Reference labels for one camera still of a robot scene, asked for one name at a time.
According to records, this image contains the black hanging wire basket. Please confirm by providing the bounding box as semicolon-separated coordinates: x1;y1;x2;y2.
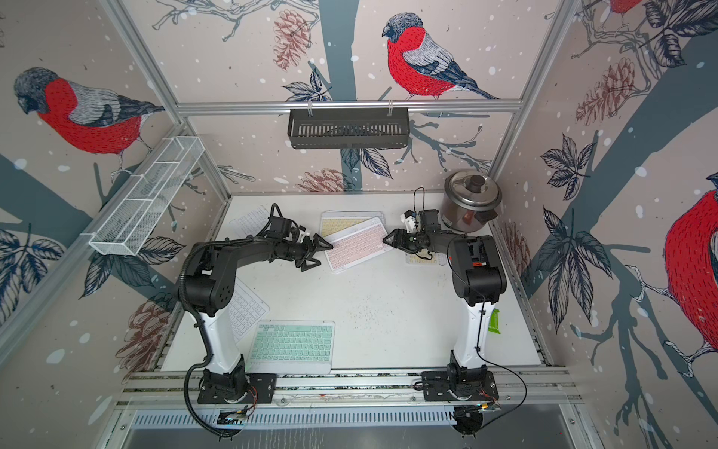
287;108;411;150

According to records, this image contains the steel rice cooker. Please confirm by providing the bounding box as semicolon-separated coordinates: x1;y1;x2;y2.
439;170;502;233

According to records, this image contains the green keyboard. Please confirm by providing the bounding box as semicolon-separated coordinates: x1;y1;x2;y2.
246;320;336;375

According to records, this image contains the white wire mesh basket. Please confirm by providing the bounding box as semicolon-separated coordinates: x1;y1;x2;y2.
89;136;205;256

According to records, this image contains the aluminium frame rail base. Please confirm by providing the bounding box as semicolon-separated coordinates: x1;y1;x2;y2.
117;367;583;408

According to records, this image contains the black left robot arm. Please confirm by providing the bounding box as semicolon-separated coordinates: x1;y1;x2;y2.
177;216;334;406

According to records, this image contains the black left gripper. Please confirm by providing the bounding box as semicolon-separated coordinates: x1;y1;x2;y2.
282;234;334;271

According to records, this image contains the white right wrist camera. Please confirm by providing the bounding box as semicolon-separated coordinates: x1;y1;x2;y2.
400;210;418;234

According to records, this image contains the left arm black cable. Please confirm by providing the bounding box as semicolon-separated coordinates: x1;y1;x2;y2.
181;313;254;440

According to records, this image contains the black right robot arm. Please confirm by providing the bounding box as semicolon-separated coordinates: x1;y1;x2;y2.
383;210;508;403

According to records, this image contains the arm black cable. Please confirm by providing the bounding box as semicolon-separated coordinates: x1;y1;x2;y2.
473;302;529;430
181;313;254;440

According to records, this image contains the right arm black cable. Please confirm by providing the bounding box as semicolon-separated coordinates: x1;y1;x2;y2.
473;302;529;430

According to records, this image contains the yellow keyboard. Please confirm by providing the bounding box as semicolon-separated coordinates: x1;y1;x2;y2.
320;211;385;238
405;253;439;266

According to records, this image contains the green small packet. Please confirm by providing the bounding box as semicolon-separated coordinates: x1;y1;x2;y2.
488;308;500;334

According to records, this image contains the white keyboard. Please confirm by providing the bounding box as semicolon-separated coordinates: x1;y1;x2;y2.
230;206;269;239
227;278;270;343

